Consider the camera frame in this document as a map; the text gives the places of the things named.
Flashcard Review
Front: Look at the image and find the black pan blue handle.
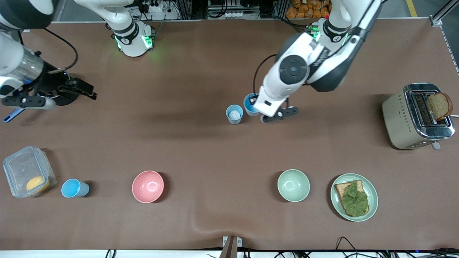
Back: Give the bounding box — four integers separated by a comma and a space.
3, 71, 79, 123

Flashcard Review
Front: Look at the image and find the blue plastic cup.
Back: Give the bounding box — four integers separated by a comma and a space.
243, 93, 261, 117
226, 104, 244, 125
61, 178, 90, 198

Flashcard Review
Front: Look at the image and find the pale green bowl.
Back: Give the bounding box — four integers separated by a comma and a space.
277, 169, 311, 202

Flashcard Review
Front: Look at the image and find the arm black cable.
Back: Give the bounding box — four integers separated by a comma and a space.
20, 28, 79, 73
253, 54, 279, 96

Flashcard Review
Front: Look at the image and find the black looped floor cable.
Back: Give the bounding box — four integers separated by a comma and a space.
335, 236, 360, 253

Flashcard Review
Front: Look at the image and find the pale green plate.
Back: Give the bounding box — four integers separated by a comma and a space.
330, 173, 378, 222

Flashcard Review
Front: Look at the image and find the beige chrome toaster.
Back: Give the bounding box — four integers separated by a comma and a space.
382, 83, 455, 151

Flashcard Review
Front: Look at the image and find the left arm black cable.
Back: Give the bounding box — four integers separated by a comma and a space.
253, 54, 279, 96

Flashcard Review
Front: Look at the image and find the metal table bracket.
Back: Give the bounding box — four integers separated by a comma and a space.
222, 235, 243, 258

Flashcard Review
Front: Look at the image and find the green lettuce leaf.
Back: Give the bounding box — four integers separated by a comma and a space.
341, 180, 369, 216

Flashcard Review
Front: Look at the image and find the pink bowl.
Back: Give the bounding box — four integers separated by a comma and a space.
132, 171, 165, 204

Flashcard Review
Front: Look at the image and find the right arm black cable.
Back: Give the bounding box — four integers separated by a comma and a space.
20, 28, 79, 73

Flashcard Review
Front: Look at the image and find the white power strip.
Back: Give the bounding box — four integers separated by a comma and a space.
142, 0, 164, 13

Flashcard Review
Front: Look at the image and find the bag of orange buns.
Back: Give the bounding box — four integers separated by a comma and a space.
286, 0, 331, 19

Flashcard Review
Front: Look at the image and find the clear plastic lidded container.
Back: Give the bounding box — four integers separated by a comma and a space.
3, 145, 57, 198

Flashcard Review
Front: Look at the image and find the brown bread slice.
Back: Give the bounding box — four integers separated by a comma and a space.
334, 180, 370, 218
426, 92, 453, 121

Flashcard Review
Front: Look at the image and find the orange round food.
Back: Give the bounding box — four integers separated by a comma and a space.
26, 176, 49, 192

